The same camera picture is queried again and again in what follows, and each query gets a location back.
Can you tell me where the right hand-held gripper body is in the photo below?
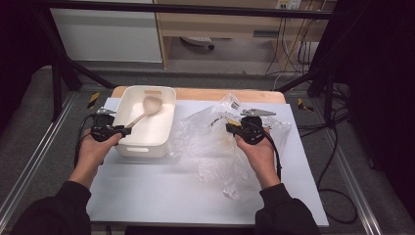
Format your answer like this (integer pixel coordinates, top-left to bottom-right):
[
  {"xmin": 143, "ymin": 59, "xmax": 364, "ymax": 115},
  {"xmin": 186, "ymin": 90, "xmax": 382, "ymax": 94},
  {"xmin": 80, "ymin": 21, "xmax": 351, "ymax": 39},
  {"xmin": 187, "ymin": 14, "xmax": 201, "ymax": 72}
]
[{"xmin": 235, "ymin": 108, "xmax": 277, "ymax": 146}]

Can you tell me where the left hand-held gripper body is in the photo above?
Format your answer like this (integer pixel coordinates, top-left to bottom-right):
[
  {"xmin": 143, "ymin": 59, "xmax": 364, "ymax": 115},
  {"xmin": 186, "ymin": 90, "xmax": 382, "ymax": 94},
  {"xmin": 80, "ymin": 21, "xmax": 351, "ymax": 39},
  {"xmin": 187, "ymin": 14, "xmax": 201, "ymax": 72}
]
[{"xmin": 90, "ymin": 107, "xmax": 125, "ymax": 143}]

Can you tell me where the white plastic bin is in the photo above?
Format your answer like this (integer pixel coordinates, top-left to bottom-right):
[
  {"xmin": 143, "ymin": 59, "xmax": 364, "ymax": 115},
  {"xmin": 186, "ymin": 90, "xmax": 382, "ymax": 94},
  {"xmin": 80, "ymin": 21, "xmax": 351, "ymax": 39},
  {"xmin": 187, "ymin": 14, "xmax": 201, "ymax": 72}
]
[{"xmin": 112, "ymin": 85, "xmax": 177, "ymax": 160}]

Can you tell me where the clear plastic bag smiley print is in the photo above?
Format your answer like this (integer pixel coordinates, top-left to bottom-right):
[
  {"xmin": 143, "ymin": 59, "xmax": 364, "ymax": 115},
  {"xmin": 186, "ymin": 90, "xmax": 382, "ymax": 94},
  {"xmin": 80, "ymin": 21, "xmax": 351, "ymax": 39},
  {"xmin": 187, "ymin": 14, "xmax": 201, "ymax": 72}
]
[{"xmin": 169, "ymin": 92, "xmax": 293, "ymax": 201}]

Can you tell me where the beige spoon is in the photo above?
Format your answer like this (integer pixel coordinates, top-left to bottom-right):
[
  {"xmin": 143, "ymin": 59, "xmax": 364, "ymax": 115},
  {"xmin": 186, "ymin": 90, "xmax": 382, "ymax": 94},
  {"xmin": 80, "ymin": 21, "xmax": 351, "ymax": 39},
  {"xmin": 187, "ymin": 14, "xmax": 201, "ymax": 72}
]
[{"xmin": 124, "ymin": 96, "xmax": 163, "ymax": 130}]

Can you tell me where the person's left hand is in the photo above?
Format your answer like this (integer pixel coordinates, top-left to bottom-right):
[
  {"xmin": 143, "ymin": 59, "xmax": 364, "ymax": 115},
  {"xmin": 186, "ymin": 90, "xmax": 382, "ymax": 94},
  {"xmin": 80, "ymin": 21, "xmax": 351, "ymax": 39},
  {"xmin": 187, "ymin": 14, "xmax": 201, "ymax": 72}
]
[{"xmin": 77, "ymin": 129, "xmax": 123, "ymax": 180}]

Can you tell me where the person's right hand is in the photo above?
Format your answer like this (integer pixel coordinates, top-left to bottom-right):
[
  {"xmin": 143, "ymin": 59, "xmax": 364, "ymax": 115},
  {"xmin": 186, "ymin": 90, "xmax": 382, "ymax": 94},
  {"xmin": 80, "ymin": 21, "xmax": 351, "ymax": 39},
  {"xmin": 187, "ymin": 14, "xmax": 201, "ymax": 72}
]
[{"xmin": 234, "ymin": 127, "xmax": 281, "ymax": 190}]

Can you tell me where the yellow black tape marker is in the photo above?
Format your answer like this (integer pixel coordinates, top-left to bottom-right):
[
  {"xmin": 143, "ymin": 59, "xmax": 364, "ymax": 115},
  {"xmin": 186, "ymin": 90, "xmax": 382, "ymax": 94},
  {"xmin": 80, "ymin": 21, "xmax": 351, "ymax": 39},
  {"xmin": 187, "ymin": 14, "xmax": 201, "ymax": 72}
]
[
  {"xmin": 87, "ymin": 92, "xmax": 101, "ymax": 110},
  {"xmin": 297, "ymin": 97, "xmax": 314, "ymax": 112}
]

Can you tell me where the white mat sheet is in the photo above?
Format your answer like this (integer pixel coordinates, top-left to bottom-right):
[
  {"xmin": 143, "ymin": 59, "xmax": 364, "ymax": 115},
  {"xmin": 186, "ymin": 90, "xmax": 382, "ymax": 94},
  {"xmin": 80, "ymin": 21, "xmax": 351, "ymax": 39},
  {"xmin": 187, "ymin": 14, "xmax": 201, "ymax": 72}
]
[{"xmin": 86, "ymin": 97, "xmax": 330, "ymax": 228}]

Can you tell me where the grey chair base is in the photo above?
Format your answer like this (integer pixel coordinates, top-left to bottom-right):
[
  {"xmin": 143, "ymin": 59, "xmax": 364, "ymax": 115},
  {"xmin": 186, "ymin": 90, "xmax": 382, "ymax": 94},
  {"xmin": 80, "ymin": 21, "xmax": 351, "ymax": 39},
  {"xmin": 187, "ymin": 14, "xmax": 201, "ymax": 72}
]
[{"xmin": 180, "ymin": 36, "xmax": 215, "ymax": 52}]

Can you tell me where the white cabinet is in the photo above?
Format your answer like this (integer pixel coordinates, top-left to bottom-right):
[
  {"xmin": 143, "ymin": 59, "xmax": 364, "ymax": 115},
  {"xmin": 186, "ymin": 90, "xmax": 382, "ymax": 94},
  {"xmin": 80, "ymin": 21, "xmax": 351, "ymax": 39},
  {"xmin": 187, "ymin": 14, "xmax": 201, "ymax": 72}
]
[{"xmin": 50, "ymin": 0, "xmax": 163, "ymax": 64}]

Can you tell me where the wooden desk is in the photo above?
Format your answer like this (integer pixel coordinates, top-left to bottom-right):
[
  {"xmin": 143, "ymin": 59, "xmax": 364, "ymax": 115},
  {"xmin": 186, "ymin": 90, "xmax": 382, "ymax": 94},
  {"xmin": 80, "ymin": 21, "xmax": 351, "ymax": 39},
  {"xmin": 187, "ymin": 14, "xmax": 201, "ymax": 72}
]
[{"xmin": 153, "ymin": 0, "xmax": 337, "ymax": 68}]

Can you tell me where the dark curtain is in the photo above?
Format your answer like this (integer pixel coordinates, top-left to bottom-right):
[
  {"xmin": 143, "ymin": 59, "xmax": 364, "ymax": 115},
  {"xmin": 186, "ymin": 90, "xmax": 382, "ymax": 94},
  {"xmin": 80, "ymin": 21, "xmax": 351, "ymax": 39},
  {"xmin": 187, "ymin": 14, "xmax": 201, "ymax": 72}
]
[
  {"xmin": 0, "ymin": 0, "xmax": 45, "ymax": 128},
  {"xmin": 336, "ymin": 0, "xmax": 415, "ymax": 223}
]

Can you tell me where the left hand-held gripper cable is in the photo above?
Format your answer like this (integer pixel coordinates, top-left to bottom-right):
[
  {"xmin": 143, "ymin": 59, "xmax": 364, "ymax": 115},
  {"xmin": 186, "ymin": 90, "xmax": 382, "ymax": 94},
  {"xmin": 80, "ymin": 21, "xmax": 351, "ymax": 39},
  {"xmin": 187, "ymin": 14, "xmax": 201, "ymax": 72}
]
[{"xmin": 73, "ymin": 113, "xmax": 99, "ymax": 167}]

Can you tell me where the hand-held gripper cable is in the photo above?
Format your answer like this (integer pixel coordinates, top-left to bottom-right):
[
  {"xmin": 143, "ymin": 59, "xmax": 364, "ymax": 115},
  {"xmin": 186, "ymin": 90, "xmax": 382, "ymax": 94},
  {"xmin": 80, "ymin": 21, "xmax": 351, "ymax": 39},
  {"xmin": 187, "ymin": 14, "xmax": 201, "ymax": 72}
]
[
  {"xmin": 263, "ymin": 130, "xmax": 283, "ymax": 182},
  {"xmin": 73, "ymin": 113, "xmax": 99, "ymax": 167}
]

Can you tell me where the right hand-held gripper cable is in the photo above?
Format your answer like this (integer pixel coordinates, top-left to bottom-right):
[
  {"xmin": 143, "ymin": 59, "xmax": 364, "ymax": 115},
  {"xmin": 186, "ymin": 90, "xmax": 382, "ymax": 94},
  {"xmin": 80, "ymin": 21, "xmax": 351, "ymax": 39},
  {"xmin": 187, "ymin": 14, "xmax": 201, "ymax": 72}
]
[{"xmin": 263, "ymin": 130, "xmax": 283, "ymax": 182}]

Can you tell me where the aluminium rail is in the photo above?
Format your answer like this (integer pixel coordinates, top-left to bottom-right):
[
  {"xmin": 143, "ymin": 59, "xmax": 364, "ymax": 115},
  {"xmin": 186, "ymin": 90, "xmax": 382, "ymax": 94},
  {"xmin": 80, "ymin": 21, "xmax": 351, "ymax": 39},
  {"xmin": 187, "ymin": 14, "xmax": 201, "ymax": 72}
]
[
  {"xmin": 326, "ymin": 130, "xmax": 383, "ymax": 235},
  {"xmin": 0, "ymin": 92, "xmax": 77, "ymax": 223}
]

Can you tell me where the black floor cable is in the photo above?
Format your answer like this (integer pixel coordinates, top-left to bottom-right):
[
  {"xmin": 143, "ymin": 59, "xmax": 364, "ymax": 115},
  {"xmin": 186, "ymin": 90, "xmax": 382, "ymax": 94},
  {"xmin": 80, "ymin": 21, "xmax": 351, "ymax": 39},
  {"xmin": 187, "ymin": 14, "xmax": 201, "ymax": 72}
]
[{"xmin": 316, "ymin": 125, "xmax": 359, "ymax": 225}]

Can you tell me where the bundle of hanging cables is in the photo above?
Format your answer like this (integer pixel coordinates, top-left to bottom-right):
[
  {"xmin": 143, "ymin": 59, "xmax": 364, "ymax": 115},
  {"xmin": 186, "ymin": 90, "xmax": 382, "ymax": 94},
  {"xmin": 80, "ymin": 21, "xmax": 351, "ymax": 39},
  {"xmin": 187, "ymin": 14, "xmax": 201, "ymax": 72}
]
[{"xmin": 265, "ymin": 18, "xmax": 327, "ymax": 76}]

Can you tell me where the black metal frame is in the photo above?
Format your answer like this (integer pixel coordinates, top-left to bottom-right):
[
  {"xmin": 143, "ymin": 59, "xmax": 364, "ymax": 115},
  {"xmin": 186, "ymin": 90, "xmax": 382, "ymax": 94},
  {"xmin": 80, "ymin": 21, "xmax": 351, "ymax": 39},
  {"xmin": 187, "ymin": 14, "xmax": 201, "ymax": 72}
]
[{"xmin": 32, "ymin": 0, "xmax": 346, "ymax": 128}]

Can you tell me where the white wall socket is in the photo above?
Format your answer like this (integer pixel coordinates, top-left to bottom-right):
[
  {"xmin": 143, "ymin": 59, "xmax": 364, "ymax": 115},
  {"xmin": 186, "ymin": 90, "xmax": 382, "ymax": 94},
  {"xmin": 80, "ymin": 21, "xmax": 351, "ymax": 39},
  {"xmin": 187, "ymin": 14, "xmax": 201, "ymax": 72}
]
[{"xmin": 275, "ymin": 0, "xmax": 302, "ymax": 11}]

